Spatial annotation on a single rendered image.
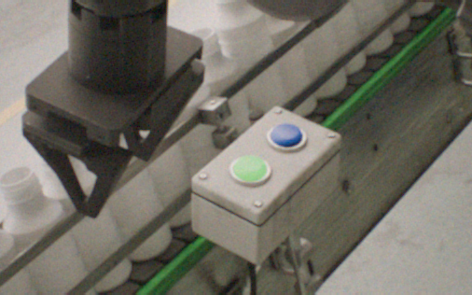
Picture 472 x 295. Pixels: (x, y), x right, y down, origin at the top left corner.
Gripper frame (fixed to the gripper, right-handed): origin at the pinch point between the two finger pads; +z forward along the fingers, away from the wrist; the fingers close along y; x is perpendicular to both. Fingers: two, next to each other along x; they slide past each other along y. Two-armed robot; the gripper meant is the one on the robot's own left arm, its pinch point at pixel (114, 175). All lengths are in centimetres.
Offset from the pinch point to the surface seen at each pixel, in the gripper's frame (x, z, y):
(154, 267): -9.5, 36.6, -23.0
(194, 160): -11.9, 32.1, -35.0
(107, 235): -13.3, 31.6, -20.1
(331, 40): -8, 30, -60
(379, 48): -4, 36, -70
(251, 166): -1.3, 20.0, -25.5
